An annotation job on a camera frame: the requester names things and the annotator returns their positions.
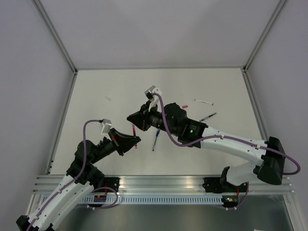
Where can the aluminium mounting rail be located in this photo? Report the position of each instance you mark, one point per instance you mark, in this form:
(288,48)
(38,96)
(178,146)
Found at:
(166,185)

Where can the green pen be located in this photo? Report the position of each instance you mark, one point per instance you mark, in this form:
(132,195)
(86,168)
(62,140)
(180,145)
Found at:
(207,117)

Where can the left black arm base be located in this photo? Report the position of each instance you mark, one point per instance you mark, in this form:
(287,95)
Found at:
(108,184)

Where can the left aluminium frame post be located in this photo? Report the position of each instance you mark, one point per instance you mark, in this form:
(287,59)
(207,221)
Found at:
(54,34)

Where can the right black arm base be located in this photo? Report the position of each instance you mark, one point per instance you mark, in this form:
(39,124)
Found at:
(213,185)

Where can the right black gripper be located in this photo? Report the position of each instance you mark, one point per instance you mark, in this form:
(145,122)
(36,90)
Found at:
(141,119)

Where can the blue gel pen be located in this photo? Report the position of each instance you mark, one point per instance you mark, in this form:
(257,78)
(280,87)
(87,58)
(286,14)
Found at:
(155,140)

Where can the aluminium frame post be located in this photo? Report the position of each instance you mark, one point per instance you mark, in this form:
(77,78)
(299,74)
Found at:
(54,34)
(269,25)

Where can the white slotted cable duct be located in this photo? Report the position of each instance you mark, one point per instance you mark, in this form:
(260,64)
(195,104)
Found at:
(152,200)

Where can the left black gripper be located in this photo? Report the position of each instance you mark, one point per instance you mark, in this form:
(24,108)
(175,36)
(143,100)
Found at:
(121,141)

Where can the white red-tipped marker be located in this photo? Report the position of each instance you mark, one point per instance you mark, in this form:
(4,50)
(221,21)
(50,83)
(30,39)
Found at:
(201,101)

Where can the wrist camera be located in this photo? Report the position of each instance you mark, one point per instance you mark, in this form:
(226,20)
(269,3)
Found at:
(106,125)
(152,95)

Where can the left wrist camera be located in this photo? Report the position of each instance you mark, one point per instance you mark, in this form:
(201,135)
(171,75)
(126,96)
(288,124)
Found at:
(106,125)

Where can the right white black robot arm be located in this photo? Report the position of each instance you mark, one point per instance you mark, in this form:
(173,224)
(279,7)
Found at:
(265,159)

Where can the right aluminium frame post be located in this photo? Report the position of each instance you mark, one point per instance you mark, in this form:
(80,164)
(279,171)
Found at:
(269,25)

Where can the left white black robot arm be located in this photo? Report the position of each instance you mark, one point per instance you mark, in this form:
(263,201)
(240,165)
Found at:
(81,178)

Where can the red gel pen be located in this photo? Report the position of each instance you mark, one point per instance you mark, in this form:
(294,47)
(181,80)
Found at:
(134,134)

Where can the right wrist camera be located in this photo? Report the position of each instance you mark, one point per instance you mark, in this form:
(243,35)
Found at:
(152,95)

